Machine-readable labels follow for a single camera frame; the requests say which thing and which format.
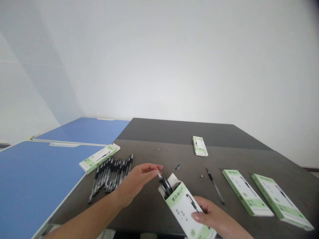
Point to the pile of black pens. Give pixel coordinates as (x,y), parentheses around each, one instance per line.
(112,174)

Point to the person's left hand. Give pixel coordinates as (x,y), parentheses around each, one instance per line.
(140,178)

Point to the blue desk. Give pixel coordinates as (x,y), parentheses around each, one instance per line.
(84,130)
(35,179)

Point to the black pen cap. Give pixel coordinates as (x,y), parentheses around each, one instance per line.
(178,166)

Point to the green white pen box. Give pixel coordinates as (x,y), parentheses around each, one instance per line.
(200,146)
(185,211)
(281,200)
(98,159)
(245,191)

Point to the bundle of black boxed pens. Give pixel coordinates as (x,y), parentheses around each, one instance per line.
(172,188)

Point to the closed green white pen box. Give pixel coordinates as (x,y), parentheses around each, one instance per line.
(281,200)
(245,191)
(200,146)

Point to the black gel pen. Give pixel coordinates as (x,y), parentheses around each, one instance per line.
(214,184)
(160,178)

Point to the person's right hand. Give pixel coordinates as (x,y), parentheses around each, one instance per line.
(216,219)

